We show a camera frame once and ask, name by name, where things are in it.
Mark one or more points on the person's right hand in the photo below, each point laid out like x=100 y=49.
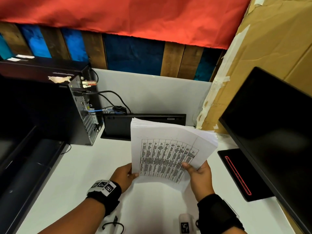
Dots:
x=201 y=180

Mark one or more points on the person's left hand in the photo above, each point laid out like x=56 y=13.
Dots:
x=123 y=176

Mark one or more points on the pile of printed papers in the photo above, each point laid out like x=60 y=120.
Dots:
x=168 y=153

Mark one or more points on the person's left forearm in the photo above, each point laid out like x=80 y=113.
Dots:
x=75 y=218

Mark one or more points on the black monitor base red line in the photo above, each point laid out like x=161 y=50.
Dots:
x=251 y=177

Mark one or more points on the white table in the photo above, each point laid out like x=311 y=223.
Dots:
x=73 y=173

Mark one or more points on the black keyboard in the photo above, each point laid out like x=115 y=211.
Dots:
x=117 y=126

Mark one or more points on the black monitor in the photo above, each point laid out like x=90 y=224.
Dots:
x=273 y=134
x=19 y=168

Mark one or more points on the grey divider panel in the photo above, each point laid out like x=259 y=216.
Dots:
x=151 y=95

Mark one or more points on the silver security lock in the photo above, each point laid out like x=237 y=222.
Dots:
x=89 y=83

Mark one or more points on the black computer tower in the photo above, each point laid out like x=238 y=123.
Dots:
x=48 y=102

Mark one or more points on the crumpled beige tape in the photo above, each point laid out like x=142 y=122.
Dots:
x=59 y=79

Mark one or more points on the brown cardboard panel white tape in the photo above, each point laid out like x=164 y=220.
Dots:
x=268 y=46

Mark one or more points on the white paper label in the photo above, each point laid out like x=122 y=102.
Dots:
x=13 y=59
x=25 y=56

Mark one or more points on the red-orange cloth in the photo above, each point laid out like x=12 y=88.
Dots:
x=122 y=17

